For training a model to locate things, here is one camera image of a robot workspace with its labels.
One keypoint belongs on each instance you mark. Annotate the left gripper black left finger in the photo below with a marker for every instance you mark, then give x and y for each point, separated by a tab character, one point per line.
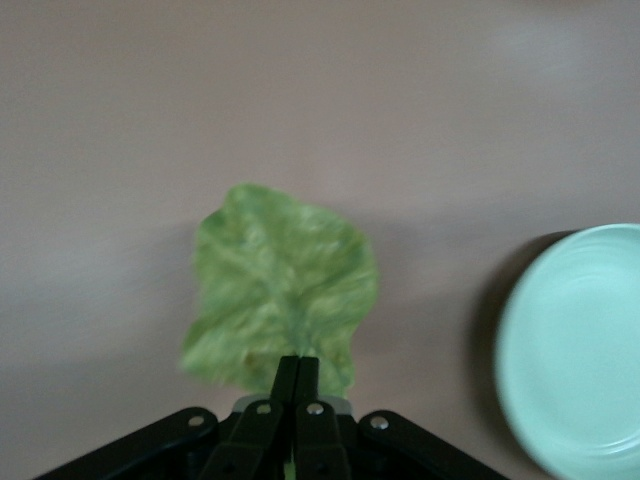
285	380

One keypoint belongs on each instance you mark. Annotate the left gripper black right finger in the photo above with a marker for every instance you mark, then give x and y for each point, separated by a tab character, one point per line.
307	380

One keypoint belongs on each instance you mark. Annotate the green lettuce leaf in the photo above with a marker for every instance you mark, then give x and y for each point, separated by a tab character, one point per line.
260	280

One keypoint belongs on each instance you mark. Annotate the mint green plate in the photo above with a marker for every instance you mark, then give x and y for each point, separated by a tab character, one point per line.
580	350

